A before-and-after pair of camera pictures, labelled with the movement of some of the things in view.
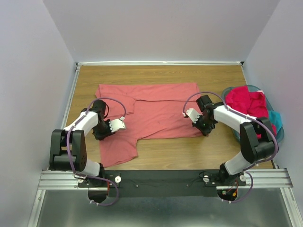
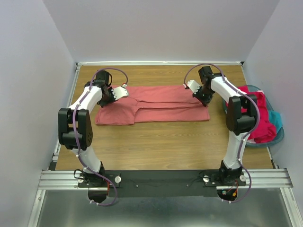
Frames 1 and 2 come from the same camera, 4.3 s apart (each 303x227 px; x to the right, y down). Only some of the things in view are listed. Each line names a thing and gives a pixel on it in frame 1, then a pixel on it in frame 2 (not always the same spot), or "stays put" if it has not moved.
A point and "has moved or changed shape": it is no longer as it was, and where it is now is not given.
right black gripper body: x=204 y=126 → x=205 y=95
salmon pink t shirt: x=149 y=110 has moved or changed shape
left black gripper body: x=102 y=130 → x=108 y=99
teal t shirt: x=275 y=117 stays put
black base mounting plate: x=161 y=183 stays put
